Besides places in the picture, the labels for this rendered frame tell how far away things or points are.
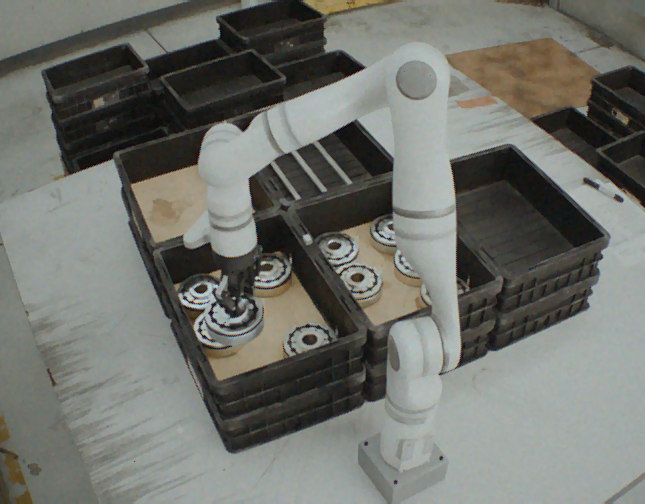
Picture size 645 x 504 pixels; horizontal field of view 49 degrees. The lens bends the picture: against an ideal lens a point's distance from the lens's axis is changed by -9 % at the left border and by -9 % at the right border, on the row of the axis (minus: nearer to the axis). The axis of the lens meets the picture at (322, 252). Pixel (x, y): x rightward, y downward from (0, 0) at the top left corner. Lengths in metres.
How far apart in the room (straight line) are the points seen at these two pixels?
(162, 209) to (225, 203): 0.70
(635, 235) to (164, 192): 1.23
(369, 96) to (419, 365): 0.41
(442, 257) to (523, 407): 0.58
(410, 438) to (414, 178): 0.48
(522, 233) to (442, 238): 0.71
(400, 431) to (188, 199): 0.85
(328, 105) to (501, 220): 0.82
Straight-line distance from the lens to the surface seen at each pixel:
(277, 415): 1.48
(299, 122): 1.10
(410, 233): 1.10
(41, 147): 3.86
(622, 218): 2.14
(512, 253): 1.74
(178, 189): 1.93
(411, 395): 1.23
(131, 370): 1.70
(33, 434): 2.57
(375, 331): 1.41
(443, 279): 1.14
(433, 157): 1.07
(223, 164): 1.12
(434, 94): 1.05
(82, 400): 1.68
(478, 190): 1.91
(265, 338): 1.54
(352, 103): 1.12
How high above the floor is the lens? 1.97
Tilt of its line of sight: 42 degrees down
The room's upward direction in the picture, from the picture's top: 2 degrees counter-clockwise
